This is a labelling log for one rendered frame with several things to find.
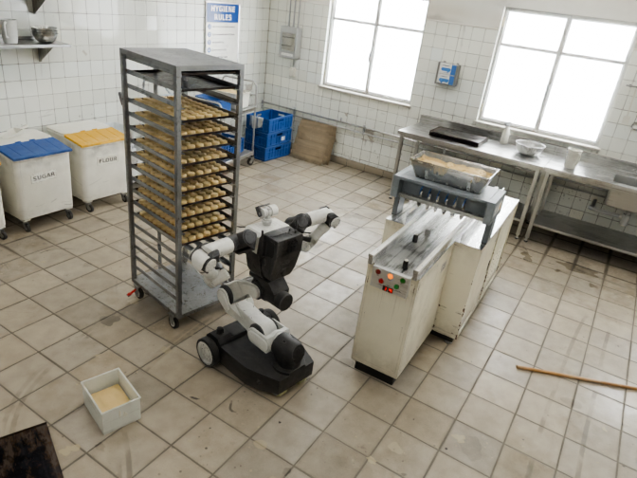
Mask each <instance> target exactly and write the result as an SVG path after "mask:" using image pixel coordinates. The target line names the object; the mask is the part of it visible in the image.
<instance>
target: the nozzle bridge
mask: <svg viewBox="0 0 637 478"><path fill-rule="evenodd" d="M423 186H424V187H423ZM422 187H423V188H422ZM421 188H422V189H423V195H422V198H419V192H420V190H421ZM430 189H431V198H430V200H429V201H428V192H429V191H430ZM438 193H439V194H440V199H439V203H436V196H437V194H438ZM448 193H449V195H447V194H448ZM505 195H506V191H504V190H500V189H497V188H493V187H489V186H487V187H486V188H485V189H484V190H483V191H482V192H481V193H480V194H476V193H471V192H468V191H464V190H460V189H457V188H453V187H450V186H447V185H444V184H440V183H437V182H433V181H430V180H426V179H424V178H420V177H416V176H415V172H414V170H413V167H412V165H410V166H409V167H407V168H405V169H404V170H402V171H400V172H398V173H397V174H395V175H394V176H393V181H392V186H391V196H394V202H393V207H392V212H391V214H393V215H397V214H399V213H400V212H401V211H402V210H403V206H404V201H405V198H407V199H409V200H412V201H415V202H419V203H422V204H425V205H429V206H431V207H434V208H437V209H441V210H444V211H450V212H453V213H456V214H459V215H462V216H465V217H468V218H472V219H475V220H478V221H481V222H482V223H483V224H485V228H484V232H483V235H482V240H481V243H482V244H485V245H486V244H487V243H488V242H489V240H490V239H491V235H492V232H493V228H494V226H495V222H496V219H497V216H498V214H499V213H500V212H501V207H502V204H503V201H504V197H505ZM446 196H448V202H447V206H445V205H444V204H445V199H446ZM457 196H458V197H457ZM456 197H457V205H456V208H455V209H453V208H452V207H453V203H454V200H455V198H456ZM466 198H467V199H466ZM465 199H466V200H465ZM464 201H465V209H464V211H462V206H463V203H464Z"/></svg>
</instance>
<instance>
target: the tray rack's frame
mask: <svg viewBox="0 0 637 478"><path fill-rule="evenodd" d="M126 55H129V56H132V57H135V58H138V59H140V60H143V61H146V62H149V63H152V64H157V65H160V66H163V67H166V68H169V69H171V70H173V66H174V65H181V71H207V70H240V69H241V65H240V64H238V63H235V62H233V61H229V60H226V59H222V58H219V57H215V56H211V55H209V54H205V53H202V52H198V51H195V50H191V49H188V48H165V47H120V48H119V59H120V77H121V95H122V113H123V131H124V148H125V166H126V183H127V201H128V219H129V236H130V254H131V271H132V281H133V282H134V284H133V285H134V286H135V288H136V289H137V291H136V294H137V295H138V289H139V288H141V289H142V290H144V291H145V292H146V293H147V294H148V295H150V296H151V297H152V298H153V299H154V300H156V301H157V302H158V303H159V304H161V305H162V306H163V307H164V308H165V309H167V310H168V311H169V312H168V314H169V315H170V324H172V325H173V318H176V304H175V299H173V298H172V297H171V296H170V295H168V294H167V293H166V292H165V291H164V290H162V289H161V288H160V287H159V286H157V285H156V284H155V283H153V282H152V281H151V280H150V279H148V278H147V277H146V276H145V275H143V274H140V275H137V258H136V238H135V218H134V199H133V179H132V159H131V140H130V121H129V101H128V81H127V62H126ZM182 268H184V269H185V271H182V280H184V281H185V283H182V290H183V291H184V292H185V294H182V302H183V303H185V304H183V305H182V318H184V317H187V316H189V315H191V314H193V313H195V312H198V311H200V310H203V309H205V308H208V307H210V306H213V305H215V304H217V303H219V300H218V297H217V290H218V289H219V288H220V286H221V285H218V286H216V287H214V288H211V287H209V286H208V285H206V283H205V282H204V280H203V275H201V274H200V273H198V272H197V270H196V269H195V268H194V267H193V265H192V264H190V263H189V262H188V259H184V260H183V261H182ZM156 270H157V271H158V272H159V273H160V274H162V275H163V276H164V277H166V278H167V279H168V280H169V281H171V282H172V283H173V284H175V278H174V277H173V276H172V275H171V274H169V273H168V272H167V271H166V270H164V269H163V268H162V267H160V266H158V269H156ZM147 273H148V274H149V275H150V276H151V277H153V278H154V279H155V280H156V281H158V282H159V283H160V284H161V285H163V286H164V287H165V288H167V289H168V290H169V291H171V292H172V294H173V295H175V289H174V288H173V287H172V286H170V285H169V284H168V283H166V282H165V281H164V280H162V279H161V278H160V277H159V276H157V275H156V274H155V273H153V272H152V271H150V272H147Z"/></svg>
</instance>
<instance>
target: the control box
mask: <svg viewBox="0 0 637 478"><path fill-rule="evenodd" d="M377 269H379V270H380V271H381V273H380V274H377V273H376V272H375V271H376V270H377ZM389 274H391V275H392V279H390V278H389V277H388V275H389ZM411 278H412V277H410V276H408V275H405V274H402V273H400V272H397V271H394V270H392V269H389V268H386V267H383V266H380V265H377V264H374V265H373V272H372V278H371V282H370V285H372V286H374V287H377V288H379V289H382V290H384V286H385V288H386V291H387V292H389V290H390V288H391V294H394V295H396V296H399V297H401V298H404V299H406V298H407V297H408V294H409V290H410V282H411ZM379 279H383V281H384V282H383V284H380V283H379V282H378V280H379ZM401 279H404V280H405V283H404V284H402V283H401V282H400V280H401ZM394 285H398V286H399V288H398V289H394ZM384 291H385V290H384ZM389 293H390V292H389Z"/></svg>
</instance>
